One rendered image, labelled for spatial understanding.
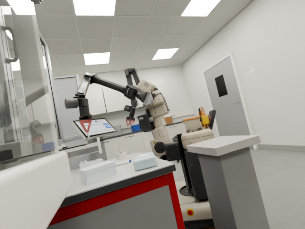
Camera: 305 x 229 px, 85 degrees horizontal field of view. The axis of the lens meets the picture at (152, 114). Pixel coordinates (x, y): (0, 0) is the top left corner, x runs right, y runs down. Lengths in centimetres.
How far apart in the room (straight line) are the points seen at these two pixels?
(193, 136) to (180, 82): 461
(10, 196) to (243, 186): 95
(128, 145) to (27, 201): 405
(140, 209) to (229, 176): 48
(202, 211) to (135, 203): 84
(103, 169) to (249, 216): 76
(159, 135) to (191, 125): 29
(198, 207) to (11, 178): 133
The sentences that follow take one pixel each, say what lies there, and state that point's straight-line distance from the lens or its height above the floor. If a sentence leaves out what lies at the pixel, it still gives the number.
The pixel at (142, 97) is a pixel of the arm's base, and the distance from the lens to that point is 141.
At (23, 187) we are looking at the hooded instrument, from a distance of 26.
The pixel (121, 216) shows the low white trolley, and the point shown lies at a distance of 70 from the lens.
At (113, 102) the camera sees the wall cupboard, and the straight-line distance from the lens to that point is 468.
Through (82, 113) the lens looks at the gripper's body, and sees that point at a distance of 107.
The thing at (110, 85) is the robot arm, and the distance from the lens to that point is 149.
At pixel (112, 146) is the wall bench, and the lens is 424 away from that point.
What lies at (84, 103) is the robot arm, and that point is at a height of 114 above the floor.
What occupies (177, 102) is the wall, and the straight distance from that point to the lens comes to 560.
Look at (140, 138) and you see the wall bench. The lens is 433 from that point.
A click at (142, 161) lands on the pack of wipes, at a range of 69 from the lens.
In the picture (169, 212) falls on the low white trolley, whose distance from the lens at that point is 75.
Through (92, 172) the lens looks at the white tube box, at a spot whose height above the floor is 80.
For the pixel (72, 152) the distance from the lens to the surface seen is 123.
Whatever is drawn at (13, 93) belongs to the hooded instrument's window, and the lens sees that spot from 32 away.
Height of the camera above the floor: 92
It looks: 4 degrees up
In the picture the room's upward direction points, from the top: 12 degrees counter-clockwise
